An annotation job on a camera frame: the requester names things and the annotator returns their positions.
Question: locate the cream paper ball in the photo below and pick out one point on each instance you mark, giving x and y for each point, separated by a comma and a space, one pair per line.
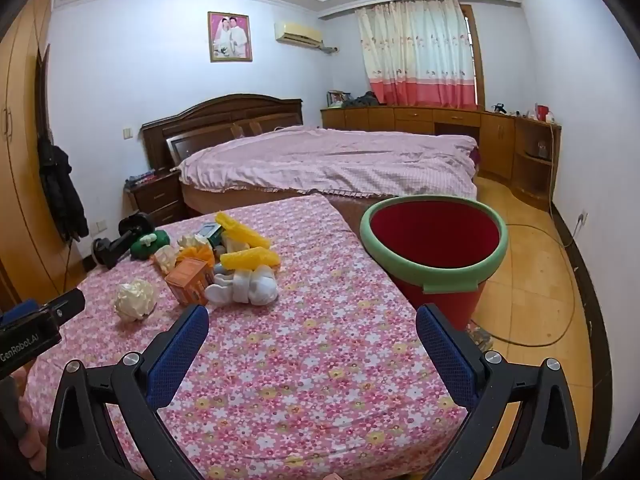
134, 300

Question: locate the black suction cup mount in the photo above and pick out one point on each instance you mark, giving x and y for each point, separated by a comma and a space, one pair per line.
117, 245

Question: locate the wall air conditioner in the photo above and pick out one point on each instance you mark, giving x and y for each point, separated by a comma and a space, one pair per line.
297, 35

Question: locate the black jacket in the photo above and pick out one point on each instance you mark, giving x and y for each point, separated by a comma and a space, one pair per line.
62, 185

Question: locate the pink floral tablecloth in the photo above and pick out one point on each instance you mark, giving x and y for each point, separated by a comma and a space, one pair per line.
300, 360

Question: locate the cream wrapper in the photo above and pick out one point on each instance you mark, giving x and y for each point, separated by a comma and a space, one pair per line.
165, 260

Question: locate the orange carton box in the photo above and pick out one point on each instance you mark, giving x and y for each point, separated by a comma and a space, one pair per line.
187, 280

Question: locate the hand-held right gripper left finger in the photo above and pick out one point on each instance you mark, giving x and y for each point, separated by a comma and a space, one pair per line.
175, 360

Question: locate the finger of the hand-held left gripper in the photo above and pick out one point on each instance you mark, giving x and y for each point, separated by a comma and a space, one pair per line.
67, 305

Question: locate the standing picture frames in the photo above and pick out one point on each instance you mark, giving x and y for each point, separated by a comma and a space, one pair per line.
336, 99

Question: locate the white and blue medicine box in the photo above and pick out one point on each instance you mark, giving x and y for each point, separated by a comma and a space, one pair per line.
209, 232

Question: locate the dark wooden nightstand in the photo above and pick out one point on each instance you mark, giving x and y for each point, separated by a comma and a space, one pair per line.
160, 195

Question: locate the red bucket with green rim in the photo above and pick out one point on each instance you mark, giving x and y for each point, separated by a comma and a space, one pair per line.
430, 240

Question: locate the pink checked bedspread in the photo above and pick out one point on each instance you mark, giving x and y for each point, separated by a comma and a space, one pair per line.
325, 160

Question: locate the orange cloth bag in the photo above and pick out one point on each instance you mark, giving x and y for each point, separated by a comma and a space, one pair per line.
197, 251

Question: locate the dark wooden bed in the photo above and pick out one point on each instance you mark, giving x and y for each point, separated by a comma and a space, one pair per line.
220, 110

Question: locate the long wooden cabinet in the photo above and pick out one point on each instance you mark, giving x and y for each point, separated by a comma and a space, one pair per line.
415, 120

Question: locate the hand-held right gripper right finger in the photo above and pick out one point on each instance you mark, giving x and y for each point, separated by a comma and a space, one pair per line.
445, 360

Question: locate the long yellow foam piece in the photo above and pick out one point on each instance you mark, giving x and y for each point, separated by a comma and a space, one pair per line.
250, 258
240, 227

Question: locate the folded patterned cloth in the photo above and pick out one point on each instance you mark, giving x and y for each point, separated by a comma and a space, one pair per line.
141, 178

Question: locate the person's left hand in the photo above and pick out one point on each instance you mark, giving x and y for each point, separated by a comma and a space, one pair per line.
32, 452

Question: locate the green flower plush toy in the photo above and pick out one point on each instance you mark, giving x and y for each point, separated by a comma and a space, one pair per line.
160, 238

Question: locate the small black object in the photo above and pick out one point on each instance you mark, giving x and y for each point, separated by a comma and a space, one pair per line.
498, 107

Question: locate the light wooden wardrobe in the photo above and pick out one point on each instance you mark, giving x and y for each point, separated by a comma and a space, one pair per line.
20, 135

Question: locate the small red box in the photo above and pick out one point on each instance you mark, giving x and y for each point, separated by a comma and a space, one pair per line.
542, 112

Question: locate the framed portrait photo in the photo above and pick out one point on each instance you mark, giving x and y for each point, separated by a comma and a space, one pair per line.
230, 36

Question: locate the dark clothes pile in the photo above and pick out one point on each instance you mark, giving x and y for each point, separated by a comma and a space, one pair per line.
365, 100

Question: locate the white plastic bag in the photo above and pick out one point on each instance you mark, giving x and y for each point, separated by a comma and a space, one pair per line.
235, 244

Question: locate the wooden window frame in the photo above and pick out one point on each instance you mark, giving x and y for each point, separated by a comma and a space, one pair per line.
477, 60

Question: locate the white and red curtain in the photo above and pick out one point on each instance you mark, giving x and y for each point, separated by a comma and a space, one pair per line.
415, 50

